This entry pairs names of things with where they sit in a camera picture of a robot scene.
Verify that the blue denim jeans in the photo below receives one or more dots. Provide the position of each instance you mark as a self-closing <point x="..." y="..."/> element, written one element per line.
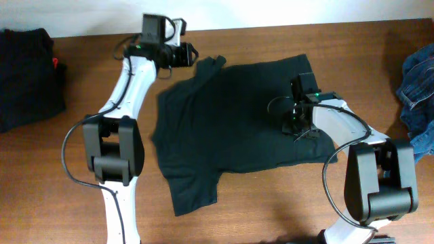
<point x="416" y="95"/>

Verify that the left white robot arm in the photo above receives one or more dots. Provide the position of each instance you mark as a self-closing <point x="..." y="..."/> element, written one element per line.
<point x="113" y="144"/>

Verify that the black folded garment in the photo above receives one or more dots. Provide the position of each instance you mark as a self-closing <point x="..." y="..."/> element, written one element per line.
<point x="32" y="79"/>

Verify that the dark green t-shirt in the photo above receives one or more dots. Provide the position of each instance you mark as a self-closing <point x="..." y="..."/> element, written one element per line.
<point x="221" y="121"/>

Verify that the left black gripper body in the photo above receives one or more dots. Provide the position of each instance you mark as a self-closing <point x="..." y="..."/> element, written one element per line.
<point x="180" y="54"/>

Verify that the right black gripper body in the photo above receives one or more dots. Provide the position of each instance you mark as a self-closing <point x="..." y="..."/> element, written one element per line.
<point x="301" y="127"/>

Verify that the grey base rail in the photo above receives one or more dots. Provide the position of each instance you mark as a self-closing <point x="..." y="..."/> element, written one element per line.
<point x="382" y="240"/>

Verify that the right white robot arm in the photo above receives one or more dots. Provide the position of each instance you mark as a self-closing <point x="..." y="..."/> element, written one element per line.
<point x="380" y="184"/>

